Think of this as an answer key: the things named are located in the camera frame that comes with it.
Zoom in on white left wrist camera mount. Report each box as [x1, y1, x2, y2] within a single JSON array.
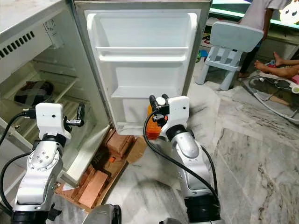
[[35, 102, 67, 140]]

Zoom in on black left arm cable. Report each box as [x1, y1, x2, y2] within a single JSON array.
[[0, 109, 39, 213]]

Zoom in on standing person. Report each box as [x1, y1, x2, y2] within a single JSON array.
[[237, 0, 292, 78]]

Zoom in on seated person's bare legs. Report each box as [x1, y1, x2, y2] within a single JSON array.
[[254, 52, 299, 79]]

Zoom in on orange bottle with white cap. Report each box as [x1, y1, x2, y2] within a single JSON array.
[[145, 96, 167, 140]]

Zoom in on silver mini fridge cabinet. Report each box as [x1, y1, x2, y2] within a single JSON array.
[[0, 0, 114, 188]]

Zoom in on dark round bowl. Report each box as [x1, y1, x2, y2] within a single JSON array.
[[14, 80, 55, 106]]

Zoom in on red brick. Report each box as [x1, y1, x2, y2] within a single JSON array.
[[106, 130, 135, 160], [78, 170, 109, 209]]

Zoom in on silver fridge door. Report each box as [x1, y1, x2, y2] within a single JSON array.
[[72, 0, 213, 137]]

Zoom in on glass fridge shelf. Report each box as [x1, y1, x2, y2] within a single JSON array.
[[2, 63, 81, 118]]

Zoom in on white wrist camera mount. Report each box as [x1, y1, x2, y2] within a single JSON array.
[[161, 95, 190, 139], [35, 102, 67, 140]]

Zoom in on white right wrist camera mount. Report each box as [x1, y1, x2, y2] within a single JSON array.
[[161, 95, 190, 139]]

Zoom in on light blue plastic chair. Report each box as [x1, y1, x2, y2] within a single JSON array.
[[195, 21, 265, 91]]

